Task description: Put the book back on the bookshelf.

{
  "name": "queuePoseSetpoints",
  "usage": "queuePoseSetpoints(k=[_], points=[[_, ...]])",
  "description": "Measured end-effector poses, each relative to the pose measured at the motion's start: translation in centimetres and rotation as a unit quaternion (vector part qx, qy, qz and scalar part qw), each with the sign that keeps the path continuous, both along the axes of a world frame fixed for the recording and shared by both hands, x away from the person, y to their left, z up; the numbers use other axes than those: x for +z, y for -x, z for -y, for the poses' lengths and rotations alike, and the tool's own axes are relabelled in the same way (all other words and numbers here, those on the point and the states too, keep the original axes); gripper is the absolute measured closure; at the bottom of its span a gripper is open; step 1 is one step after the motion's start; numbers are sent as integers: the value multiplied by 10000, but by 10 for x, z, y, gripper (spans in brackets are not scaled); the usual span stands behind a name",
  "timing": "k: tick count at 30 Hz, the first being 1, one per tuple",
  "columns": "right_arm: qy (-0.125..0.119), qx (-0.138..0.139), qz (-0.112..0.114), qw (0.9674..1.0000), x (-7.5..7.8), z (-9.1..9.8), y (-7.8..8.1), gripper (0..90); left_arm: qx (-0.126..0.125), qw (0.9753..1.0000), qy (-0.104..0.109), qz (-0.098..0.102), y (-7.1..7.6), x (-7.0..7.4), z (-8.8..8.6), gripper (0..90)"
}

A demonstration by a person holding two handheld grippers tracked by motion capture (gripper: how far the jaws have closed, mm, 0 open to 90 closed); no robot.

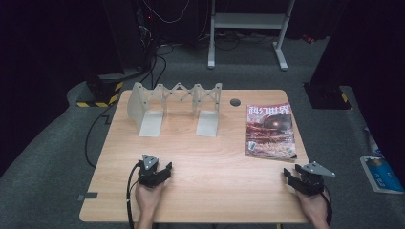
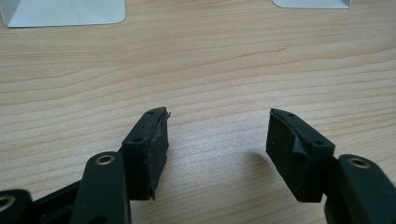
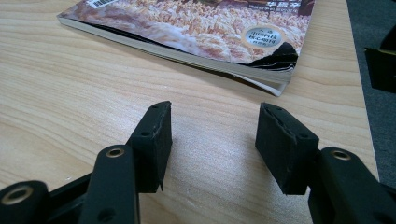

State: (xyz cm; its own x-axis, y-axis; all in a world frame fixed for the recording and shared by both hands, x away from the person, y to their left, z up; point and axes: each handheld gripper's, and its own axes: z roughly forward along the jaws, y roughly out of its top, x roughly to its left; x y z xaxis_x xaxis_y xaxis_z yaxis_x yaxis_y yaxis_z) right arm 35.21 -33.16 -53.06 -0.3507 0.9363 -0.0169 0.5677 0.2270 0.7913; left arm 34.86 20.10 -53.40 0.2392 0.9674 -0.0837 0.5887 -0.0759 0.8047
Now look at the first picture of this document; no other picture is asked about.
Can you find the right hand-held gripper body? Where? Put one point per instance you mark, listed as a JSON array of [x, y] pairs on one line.
[[313, 181]]

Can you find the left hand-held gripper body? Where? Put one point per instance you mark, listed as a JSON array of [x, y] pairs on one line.
[[147, 174]]

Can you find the person's left hand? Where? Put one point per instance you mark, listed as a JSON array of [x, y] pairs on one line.
[[149, 198]]

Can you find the person's right hand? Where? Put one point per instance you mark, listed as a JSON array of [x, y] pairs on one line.
[[313, 206]]

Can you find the red glossy magazine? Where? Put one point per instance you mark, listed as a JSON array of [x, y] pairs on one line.
[[270, 133]]

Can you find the small red object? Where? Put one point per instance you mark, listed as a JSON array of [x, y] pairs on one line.
[[308, 38]]

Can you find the black yellow striped base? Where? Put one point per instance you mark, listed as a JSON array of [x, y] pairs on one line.
[[102, 92], [328, 97]]

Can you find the white metal stand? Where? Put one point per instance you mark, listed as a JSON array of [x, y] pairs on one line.
[[248, 20]]

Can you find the grey tape strip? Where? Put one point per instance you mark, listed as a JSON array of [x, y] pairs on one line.
[[88, 196]]

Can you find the white expandable book rack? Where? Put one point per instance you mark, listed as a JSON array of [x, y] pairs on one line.
[[149, 122]]

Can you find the grey table grommet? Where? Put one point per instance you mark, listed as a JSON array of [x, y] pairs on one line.
[[235, 102]]

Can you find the blue book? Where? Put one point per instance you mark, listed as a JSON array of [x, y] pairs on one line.
[[382, 175]]

